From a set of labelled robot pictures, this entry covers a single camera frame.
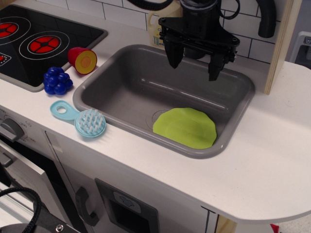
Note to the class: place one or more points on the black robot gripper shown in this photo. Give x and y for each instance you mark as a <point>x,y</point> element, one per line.
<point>175,41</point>

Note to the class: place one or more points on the blue toy blueberries cluster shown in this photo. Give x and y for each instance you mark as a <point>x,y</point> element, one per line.
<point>56,81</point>

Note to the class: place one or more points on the lime green plate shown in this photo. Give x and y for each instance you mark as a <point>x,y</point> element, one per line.
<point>187,126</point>

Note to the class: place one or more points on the grey plastic sink basin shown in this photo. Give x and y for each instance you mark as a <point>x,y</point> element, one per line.
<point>136,86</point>

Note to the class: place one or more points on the black toy faucet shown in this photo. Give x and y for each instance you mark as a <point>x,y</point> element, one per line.
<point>266,18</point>

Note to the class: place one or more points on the wooden side panel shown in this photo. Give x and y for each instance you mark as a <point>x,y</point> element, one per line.
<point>285,32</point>

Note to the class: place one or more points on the grey appliance in background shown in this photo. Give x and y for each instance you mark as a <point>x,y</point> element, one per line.
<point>301,53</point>

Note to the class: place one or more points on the red yellow toy fruit half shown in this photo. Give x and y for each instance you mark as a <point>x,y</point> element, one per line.
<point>82,59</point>

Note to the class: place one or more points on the light blue scrub brush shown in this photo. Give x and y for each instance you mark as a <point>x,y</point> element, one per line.
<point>88,123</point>

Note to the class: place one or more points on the black toy stovetop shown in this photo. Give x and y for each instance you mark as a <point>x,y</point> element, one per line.
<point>31,42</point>

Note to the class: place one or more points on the grey dishwasher panel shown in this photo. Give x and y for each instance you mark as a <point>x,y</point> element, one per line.
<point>127,212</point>

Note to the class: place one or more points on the grey oven knob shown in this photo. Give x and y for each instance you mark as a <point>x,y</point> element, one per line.
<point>11,130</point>

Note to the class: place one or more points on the white oven door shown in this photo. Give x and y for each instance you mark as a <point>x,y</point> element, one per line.
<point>24,173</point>

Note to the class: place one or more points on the grey cabinet door handle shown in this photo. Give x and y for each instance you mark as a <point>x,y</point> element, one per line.
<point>81,197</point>

